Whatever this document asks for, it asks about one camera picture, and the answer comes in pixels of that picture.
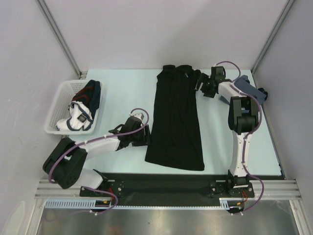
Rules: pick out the dark navy red garment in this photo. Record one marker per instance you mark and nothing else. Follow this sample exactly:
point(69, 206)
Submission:
point(89, 96)

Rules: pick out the blue printed tank top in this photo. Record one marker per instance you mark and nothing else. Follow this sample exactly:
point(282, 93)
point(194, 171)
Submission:
point(242, 84)

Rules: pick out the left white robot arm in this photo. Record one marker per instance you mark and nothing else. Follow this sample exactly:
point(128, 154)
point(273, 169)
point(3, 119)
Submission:
point(65, 164)

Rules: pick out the right aluminium frame post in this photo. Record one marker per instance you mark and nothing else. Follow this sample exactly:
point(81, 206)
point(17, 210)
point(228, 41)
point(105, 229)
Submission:
point(274, 32)

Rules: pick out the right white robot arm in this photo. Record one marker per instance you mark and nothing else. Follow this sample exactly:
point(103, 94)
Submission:
point(244, 118)

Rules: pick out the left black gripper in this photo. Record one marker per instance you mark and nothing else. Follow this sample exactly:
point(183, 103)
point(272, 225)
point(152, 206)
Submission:
point(145, 140)

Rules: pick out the slotted cable duct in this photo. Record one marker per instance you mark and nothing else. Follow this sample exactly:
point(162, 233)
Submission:
point(97, 204)

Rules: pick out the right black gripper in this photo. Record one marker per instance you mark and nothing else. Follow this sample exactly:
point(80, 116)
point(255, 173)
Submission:
point(204, 79)

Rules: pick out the aluminium frame post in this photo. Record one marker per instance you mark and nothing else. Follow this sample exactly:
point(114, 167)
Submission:
point(58, 35)
point(274, 32)

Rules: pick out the left aluminium frame post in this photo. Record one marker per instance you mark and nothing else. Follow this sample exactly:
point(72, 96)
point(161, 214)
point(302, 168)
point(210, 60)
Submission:
point(58, 35)

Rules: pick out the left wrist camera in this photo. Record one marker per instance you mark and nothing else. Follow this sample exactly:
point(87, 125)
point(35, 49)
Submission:
point(139, 116)

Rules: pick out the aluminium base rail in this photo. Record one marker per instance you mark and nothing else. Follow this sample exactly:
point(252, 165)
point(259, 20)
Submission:
point(273, 190)

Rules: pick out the white plastic laundry basket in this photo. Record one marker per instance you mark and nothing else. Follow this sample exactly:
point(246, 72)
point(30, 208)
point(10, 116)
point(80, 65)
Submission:
point(60, 105)

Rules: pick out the black tank top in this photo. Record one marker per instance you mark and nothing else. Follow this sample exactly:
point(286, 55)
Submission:
point(176, 136)

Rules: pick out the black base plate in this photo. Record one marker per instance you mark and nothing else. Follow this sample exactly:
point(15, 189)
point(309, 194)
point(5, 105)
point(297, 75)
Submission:
point(167, 189)

